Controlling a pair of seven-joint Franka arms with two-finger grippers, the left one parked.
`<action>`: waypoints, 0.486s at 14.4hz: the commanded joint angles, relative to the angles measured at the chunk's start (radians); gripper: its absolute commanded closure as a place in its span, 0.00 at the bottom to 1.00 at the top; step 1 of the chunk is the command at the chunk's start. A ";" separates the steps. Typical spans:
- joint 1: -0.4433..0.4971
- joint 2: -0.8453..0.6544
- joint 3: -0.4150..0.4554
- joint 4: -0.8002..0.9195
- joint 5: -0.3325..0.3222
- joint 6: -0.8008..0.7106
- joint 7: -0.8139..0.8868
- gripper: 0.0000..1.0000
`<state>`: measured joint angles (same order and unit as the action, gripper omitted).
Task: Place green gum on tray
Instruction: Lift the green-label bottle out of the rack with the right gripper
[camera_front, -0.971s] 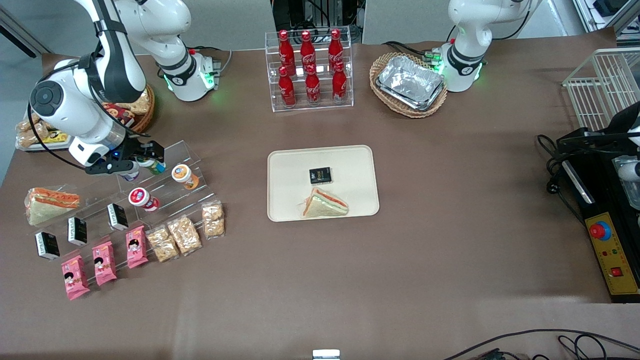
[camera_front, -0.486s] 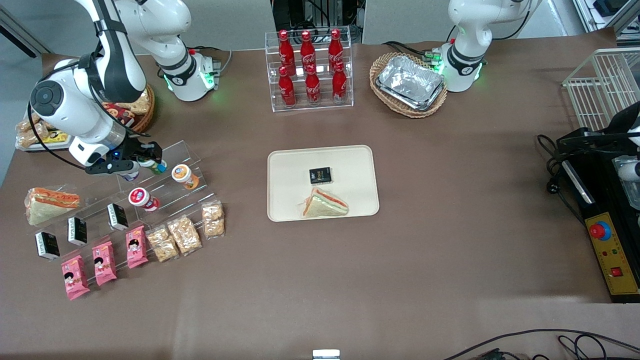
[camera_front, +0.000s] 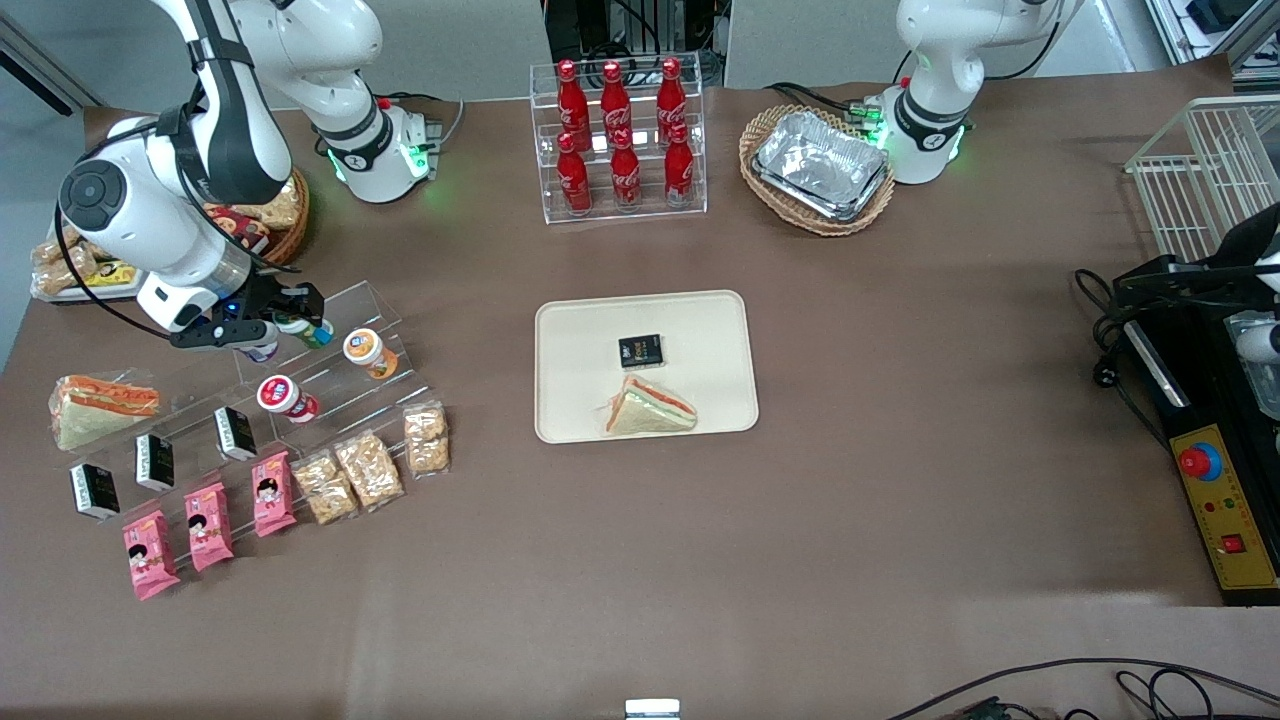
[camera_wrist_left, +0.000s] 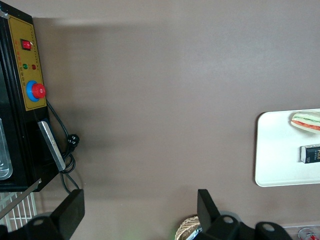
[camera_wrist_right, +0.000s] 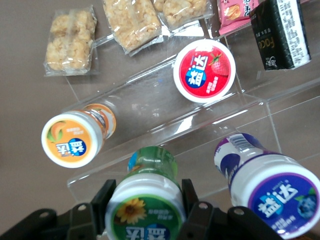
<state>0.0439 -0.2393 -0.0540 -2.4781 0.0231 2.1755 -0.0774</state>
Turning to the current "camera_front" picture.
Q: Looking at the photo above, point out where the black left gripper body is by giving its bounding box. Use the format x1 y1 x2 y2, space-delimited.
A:
1203 203 1280 299

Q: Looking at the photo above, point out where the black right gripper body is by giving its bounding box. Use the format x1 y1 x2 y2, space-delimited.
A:
203 272 303 329

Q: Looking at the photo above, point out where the green gum bottle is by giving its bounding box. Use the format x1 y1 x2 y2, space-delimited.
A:
274 314 335 351

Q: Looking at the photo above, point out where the red gum bottle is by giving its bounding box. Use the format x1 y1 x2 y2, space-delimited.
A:
256 374 322 424

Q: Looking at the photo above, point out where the orange gum bottle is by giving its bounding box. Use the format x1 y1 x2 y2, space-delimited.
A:
342 327 400 382

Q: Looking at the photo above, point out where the aluminium foil tray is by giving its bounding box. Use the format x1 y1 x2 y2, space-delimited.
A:
751 109 892 224

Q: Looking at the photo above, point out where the cream plastic tray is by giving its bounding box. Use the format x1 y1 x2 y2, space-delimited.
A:
534 289 760 445

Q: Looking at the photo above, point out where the clear acrylic step display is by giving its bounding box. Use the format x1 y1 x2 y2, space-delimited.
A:
66 279 433 526

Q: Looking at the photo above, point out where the brown wicker snack basket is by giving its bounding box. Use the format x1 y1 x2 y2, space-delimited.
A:
205 166 312 271

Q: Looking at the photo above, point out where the red cookie box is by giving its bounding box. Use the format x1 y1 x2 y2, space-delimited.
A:
205 204 272 257

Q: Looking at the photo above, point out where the clear bag of crackers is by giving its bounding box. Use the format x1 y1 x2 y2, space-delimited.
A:
240 176 303 231
31 236 100 296

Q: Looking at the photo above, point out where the clear plastic box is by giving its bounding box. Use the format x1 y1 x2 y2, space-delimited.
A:
1224 309 1280 422

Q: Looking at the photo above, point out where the pink snack pack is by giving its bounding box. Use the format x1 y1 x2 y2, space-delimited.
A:
121 509 183 602
250 450 299 539
183 481 236 573

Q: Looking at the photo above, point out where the clear bag of cereal bars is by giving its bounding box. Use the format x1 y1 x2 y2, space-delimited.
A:
402 400 452 477
291 449 360 527
332 429 407 514

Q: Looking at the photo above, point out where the wrapped triangle sandwich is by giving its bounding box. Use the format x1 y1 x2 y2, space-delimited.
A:
602 374 699 438
49 373 162 453

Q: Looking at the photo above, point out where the white plastic snack container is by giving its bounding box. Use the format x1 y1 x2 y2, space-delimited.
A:
28 226 143 304

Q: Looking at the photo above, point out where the black yellow control box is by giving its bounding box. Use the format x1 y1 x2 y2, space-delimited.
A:
1118 300 1280 607

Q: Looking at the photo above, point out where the red cola bottle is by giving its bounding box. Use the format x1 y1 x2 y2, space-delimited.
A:
556 59 591 151
656 57 689 141
600 61 633 149
663 121 696 205
609 129 643 210
556 131 594 216

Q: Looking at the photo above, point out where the clear acrylic bottle rack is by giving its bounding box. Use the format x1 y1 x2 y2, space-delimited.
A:
529 51 709 226

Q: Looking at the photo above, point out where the black equipment rack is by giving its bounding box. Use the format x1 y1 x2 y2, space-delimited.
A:
543 0 723 89

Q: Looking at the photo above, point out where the wicker basket with foil trays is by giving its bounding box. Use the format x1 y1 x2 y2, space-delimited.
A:
738 104 897 238

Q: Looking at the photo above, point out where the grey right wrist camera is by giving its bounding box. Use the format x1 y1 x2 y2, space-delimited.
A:
168 317 280 352

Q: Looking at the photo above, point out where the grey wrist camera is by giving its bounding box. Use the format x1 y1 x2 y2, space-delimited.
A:
1236 321 1280 364
168 317 280 352

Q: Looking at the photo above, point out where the black cable bundle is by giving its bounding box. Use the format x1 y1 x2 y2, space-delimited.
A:
1073 267 1173 446

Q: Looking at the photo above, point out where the white wire basket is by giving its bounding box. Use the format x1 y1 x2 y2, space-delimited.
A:
1124 95 1280 264

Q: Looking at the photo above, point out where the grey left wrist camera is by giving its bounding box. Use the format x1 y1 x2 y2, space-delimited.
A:
1236 321 1280 364

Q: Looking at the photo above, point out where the aluminium frame with equipment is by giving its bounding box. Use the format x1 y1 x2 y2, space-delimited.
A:
1148 0 1280 83

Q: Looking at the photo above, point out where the grey arm base cable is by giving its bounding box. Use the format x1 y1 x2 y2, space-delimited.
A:
378 91 467 151

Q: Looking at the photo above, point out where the black arm base cable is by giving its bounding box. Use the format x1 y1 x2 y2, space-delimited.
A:
764 80 883 119

